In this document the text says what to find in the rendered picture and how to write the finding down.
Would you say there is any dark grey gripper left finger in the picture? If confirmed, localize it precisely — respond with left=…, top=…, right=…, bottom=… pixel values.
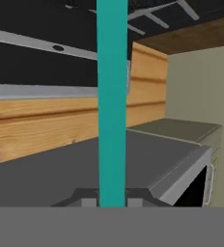
left=50, top=187, right=100, bottom=208

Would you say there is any teal spatula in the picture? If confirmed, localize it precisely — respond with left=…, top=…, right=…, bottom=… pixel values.
left=96, top=0, right=129, bottom=208

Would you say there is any white microwave door handle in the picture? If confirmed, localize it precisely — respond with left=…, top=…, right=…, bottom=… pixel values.
left=204, top=162, right=215, bottom=207

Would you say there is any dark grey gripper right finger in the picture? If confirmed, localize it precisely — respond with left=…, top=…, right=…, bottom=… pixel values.
left=126, top=187, right=174, bottom=208

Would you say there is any black and grey range hood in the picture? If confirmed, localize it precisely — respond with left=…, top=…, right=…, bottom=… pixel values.
left=0, top=26, right=131, bottom=101

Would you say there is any grey microwave oven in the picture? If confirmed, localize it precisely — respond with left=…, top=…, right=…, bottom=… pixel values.
left=0, top=129, right=212, bottom=208

